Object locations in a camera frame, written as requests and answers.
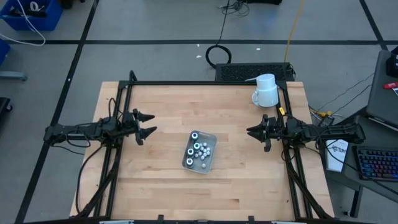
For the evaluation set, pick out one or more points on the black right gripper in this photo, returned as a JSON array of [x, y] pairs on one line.
[[275, 129]]

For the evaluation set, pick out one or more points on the black metal table frame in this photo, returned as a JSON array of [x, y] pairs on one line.
[[202, 83]]

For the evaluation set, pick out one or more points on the backlit rainbow keyboard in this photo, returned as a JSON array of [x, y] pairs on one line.
[[377, 163]]

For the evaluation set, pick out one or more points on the red hand tool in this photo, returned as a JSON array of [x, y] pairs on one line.
[[390, 85]]

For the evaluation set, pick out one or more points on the grey desk top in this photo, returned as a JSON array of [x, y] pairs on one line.
[[382, 93]]

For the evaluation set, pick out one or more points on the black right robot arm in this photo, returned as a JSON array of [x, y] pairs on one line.
[[335, 132]]

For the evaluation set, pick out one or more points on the grey metal foot bar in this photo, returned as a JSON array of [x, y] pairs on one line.
[[12, 75]]

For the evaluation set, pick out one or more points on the blue storage bin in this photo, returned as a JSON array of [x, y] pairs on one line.
[[31, 17]]

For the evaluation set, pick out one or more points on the white printed booklet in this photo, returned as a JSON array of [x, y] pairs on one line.
[[337, 155]]

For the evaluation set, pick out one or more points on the small black hub box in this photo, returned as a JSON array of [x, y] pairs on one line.
[[326, 121]]

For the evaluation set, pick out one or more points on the clear plastic tray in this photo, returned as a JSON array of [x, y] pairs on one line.
[[211, 138]]

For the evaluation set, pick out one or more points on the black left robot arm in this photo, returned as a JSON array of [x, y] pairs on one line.
[[77, 130]]

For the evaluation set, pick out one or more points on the black perforated computer case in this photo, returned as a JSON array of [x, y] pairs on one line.
[[255, 72]]

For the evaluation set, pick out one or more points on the dark grey keyboard desk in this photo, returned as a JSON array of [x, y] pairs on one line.
[[373, 137]]

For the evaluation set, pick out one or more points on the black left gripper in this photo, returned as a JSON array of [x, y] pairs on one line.
[[130, 124]]

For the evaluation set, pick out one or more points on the white cylindrical spot lamp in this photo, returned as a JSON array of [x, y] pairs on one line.
[[266, 91]]

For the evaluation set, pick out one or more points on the black desk device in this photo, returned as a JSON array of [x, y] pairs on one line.
[[393, 62]]

